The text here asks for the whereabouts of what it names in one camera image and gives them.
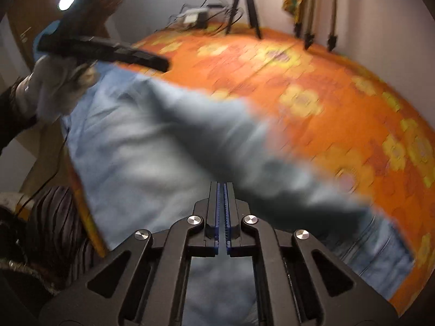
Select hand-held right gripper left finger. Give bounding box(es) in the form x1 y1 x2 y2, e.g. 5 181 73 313
39 181 225 326

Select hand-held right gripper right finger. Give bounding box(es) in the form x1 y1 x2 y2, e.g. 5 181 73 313
224 181 398 326

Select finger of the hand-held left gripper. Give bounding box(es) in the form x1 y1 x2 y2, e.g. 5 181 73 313
37 35 170 73

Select light blue denim pants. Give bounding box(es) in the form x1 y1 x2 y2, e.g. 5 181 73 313
61 63 417 326

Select person's left forearm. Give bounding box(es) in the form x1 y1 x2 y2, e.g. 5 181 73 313
0 76 39 152

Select person's left hand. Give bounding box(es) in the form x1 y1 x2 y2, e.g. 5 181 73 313
15 52 99 123

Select white power strip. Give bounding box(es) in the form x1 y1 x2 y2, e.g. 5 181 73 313
178 7 208 28

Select small black tripod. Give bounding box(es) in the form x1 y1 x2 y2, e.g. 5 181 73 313
224 0 262 39

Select orange floral tablecloth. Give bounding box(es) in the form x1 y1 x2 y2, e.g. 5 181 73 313
68 22 435 318

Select silver tripod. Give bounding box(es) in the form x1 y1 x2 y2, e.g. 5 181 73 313
293 0 340 52

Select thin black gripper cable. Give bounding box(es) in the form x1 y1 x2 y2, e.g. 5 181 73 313
14 119 70 218

